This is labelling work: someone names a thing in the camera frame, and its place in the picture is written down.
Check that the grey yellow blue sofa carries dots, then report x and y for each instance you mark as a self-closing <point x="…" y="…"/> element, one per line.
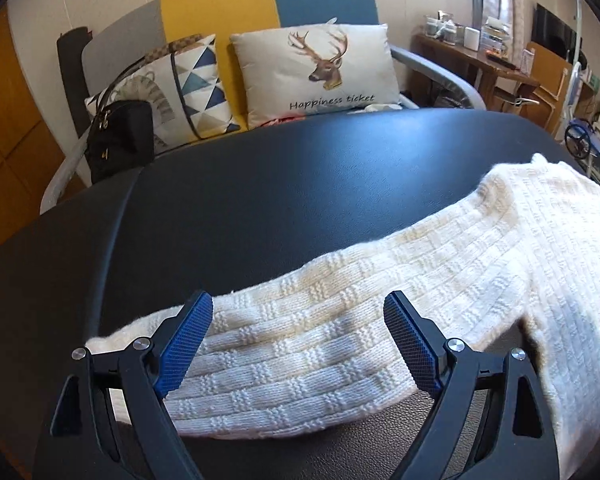
<point x="310" y="0"/>

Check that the white glove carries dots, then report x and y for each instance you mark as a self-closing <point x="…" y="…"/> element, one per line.
<point x="375" y="107"/>

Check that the stacked clear organizer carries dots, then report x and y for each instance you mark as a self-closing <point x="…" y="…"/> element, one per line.
<point x="495" y="37"/>

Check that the brown wooden desk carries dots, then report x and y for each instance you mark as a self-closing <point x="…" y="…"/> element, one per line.
<point x="480" y="67"/>

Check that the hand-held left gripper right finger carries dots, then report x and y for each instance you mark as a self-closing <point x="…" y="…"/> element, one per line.
<point x="412" y="345"/>

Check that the white canister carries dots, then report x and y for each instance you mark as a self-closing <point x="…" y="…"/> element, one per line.
<point x="472" y="39"/>

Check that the orange wooden cabinet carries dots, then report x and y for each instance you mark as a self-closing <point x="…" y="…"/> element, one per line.
<point x="545" y="75"/>

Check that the deer print pillow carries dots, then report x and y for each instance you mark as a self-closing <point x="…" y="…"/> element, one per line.
<point x="280" y="75"/>

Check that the triangle pattern pillow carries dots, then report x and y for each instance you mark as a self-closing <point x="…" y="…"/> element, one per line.
<point x="200" y="90"/>

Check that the black handbag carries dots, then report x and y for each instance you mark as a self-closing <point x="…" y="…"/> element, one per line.
<point x="125" y="140"/>

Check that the black television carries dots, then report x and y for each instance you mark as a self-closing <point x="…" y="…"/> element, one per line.
<point x="555" y="30"/>

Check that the clear glass jars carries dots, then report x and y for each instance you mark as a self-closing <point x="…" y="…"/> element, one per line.
<point x="440" y="27"/>

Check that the orange panelled wardrobe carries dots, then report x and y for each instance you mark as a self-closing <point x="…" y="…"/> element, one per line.
<point x="10" y="135"/>

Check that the white pole stand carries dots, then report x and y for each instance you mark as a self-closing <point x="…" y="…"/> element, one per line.
<point x="574" y="35"/>

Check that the red patterned cloth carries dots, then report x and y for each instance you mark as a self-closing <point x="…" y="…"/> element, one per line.
<point x="280" y="120"/>

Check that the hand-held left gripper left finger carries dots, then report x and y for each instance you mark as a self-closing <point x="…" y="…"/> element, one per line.
<point x="182" y="345"/>

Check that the white knit sweater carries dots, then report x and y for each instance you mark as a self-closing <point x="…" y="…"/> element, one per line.
<point x="330" y="360"/>

